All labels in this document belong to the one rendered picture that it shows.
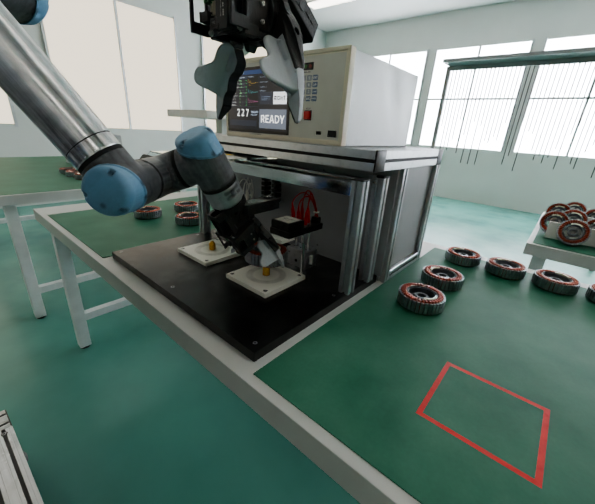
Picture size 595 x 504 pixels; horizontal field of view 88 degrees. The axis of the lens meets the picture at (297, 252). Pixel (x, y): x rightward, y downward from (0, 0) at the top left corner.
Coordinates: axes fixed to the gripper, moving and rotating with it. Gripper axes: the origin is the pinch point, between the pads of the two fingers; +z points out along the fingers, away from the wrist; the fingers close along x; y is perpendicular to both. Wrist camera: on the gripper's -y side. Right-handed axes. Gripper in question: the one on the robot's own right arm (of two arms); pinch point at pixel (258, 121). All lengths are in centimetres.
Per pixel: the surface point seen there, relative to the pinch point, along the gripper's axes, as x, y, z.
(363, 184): 0.5, -31.0, 10.8
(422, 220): 2, -73, 26
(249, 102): -42, -36, -6
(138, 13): -487, -231, -139
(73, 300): -134, -5, 86
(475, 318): 27, -47, 40
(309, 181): -14.9, -32.1, 12.5
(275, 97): -31.1, -35.9, -6.9
